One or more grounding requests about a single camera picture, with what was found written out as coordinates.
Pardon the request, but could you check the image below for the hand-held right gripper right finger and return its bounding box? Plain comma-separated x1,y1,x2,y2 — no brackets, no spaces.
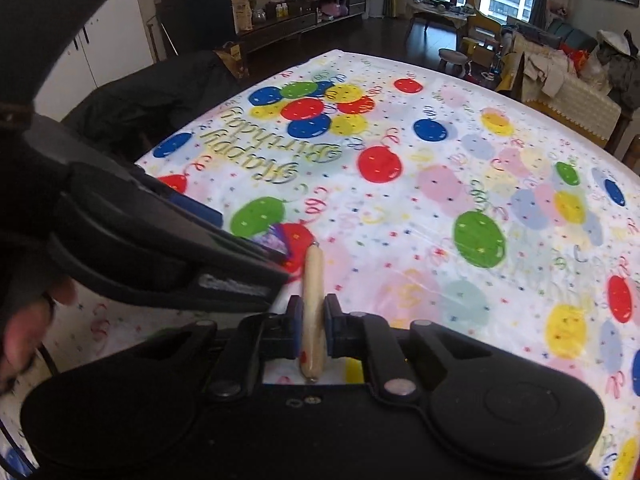
322,292,477,402

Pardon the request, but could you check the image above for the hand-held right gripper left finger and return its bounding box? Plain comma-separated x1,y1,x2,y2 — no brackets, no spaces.
165,295,306,399

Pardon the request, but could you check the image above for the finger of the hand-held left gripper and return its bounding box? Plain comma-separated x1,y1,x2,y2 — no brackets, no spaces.
52,162,293,283
131,164,224,228

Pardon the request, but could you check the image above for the sausage stick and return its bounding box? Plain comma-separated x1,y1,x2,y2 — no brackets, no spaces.
299,242,327,383

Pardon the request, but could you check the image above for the purple candy packet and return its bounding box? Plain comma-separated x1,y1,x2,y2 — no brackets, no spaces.
254,224,291,261

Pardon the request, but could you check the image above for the person's left forearm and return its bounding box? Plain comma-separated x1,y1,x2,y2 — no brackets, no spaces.
0,0,153,126

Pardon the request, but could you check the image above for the person's left hand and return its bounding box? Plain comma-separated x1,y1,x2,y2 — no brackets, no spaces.
0,272,77,387

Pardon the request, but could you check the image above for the black jacket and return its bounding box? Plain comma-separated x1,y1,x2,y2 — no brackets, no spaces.
62,50,241,153

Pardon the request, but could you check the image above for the balloon print tablecloth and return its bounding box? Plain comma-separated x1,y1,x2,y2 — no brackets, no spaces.
0,49,640,480

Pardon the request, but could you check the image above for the brown paper bag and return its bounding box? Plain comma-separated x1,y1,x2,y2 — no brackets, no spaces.
215,42,251,78

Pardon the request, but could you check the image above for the white cabinet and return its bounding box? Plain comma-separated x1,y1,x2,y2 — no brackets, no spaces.
32,0,156,123

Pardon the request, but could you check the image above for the black appliance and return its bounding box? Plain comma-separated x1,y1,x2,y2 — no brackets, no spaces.
155,0,236,53

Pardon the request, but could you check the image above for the printed paper bag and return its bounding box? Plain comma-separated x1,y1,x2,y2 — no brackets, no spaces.
231,0,253,31

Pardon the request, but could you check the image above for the dark wooden television cabinet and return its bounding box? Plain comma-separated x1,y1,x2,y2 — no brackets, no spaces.
235,0,368,53

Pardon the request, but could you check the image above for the grey round stool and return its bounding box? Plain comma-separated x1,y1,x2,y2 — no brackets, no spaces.
437,47,473,73

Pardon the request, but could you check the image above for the round coffee table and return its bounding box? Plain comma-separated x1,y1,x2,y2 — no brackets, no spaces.
405,0,481,43

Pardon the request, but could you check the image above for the sofa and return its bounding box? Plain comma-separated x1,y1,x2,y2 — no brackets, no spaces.
497,17,640,156

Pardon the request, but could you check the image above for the yellow wooden chair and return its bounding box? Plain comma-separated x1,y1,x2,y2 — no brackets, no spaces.
460,0,506,66

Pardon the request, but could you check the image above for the pile of clothes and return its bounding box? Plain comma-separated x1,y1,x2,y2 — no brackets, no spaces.
575,27,640,106

